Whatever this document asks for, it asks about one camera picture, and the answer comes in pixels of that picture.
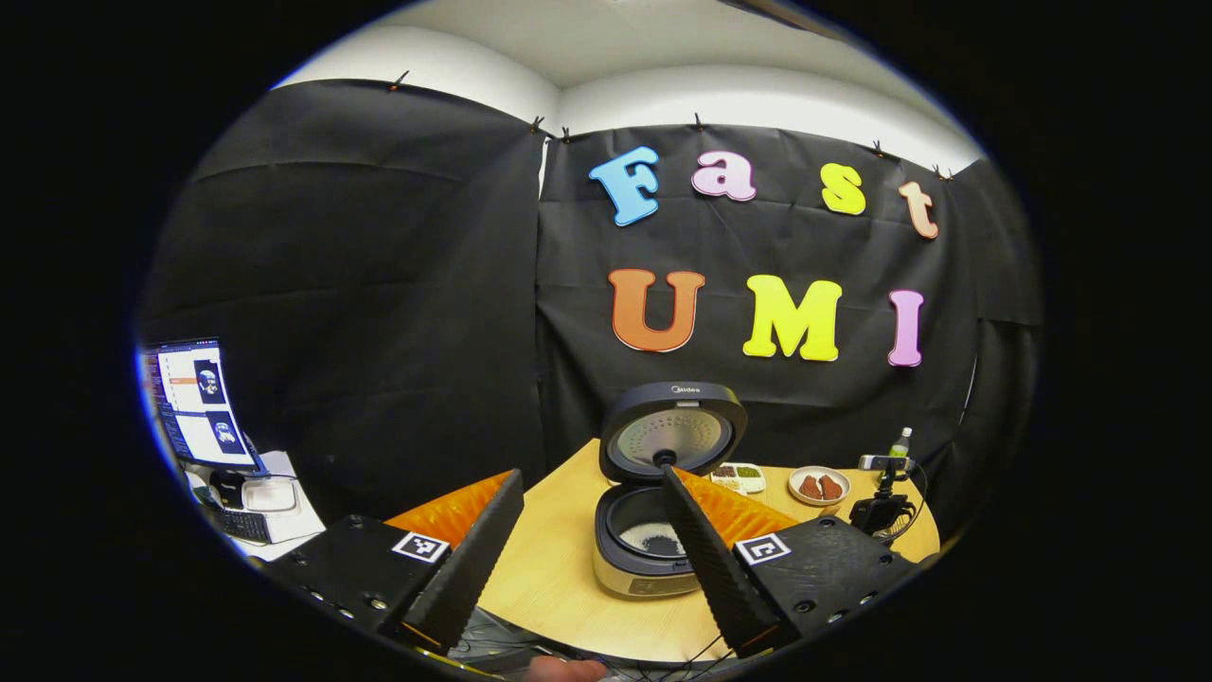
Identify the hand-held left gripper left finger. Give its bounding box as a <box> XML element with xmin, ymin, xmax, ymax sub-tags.
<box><xmin>248</xmin><ymin>469</ymin><xmax>525</xmax><ymax>655</ymax></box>

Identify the white round plate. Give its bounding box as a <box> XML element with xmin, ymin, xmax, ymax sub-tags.
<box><xmin>788</xmin><ymin>465</ymin><xmax>851</xmax><ymax>507</ymax></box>

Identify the white divided grain dish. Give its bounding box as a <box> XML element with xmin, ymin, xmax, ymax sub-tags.
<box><xmin>710</xmin><ymin>462</ymin><xmax>766</xmax><ymax>495</ymax></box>

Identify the computer monitor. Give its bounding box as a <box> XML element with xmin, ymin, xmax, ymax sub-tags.
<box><xmin>142</xmin><ymin>338</ymin><xmax>258</xmax><ymax>470</ymax></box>

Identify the black keyboard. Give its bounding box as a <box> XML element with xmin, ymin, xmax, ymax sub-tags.
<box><xmin>213</xmin><ymin>507</ymin><xmax>276</xmax><ymax>543</ymax></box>

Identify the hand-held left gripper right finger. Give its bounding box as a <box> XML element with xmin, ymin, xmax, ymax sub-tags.
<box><xmin>660</xmin><ymin>464</ymin><xmax>918</xmax><ymax>657</ymax></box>

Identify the white side table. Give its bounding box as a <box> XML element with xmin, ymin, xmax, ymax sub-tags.
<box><xmin>189</xmin><ymin>450</ymin><xmax>328</xmax><ymax>562</ymax></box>

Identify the phone on black stand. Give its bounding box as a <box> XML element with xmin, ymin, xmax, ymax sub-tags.
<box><xmin>849</xmin><ymin>455</ymin><xmax>919</xmax><ymax>541</ymax></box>

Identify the black backdrop cloth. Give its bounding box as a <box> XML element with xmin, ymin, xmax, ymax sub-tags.
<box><xmin>137</xmin><ymin>81</ymin><xmax>1043</xmax><ymax>560</ymax></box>

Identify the white plastic box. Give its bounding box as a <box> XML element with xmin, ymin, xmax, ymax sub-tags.
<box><xmin>241</xmin><ymin>476</ymin><xmax>302</xmax><ymax>517</ymax></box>

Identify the dark grey rice cooker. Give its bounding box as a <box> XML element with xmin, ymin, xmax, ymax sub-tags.
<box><xmin>593</xmin><ymin>382</ymin><xmax>749</xmax><ymax>600</ymax></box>

